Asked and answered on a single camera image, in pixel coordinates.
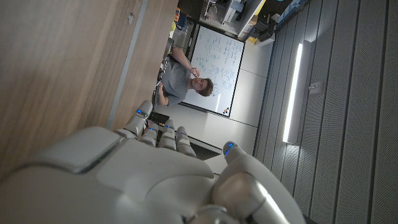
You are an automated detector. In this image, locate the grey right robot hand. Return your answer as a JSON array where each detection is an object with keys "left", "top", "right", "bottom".
[{"left": 0, "top": 100, "right": 307, "bottom": 224}]

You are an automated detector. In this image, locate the seated person in grey t-shirt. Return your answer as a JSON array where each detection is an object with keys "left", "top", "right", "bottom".
[{"left": 157, "top": 45, "right": 215, "bottom": 106}]

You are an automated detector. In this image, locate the long ceiling light strip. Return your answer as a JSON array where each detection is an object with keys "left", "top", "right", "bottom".
[{"left": 282, "top": 40, "right": 312, "bottom": 144}]

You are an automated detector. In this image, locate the white shelf unit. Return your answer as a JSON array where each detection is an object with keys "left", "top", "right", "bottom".
[{"left": 198, "top": 0, "right": 266, "bottom": 40}]

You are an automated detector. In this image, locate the small grey ceiling box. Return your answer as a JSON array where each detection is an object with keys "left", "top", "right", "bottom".
[{"left": 309, "top": 81, "right": 324, "bottom": 96}]

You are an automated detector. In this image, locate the whiteboard with black frame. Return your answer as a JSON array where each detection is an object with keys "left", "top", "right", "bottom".
[{"left": 180, "top": 24, "right": 246, "bottom": 118}]

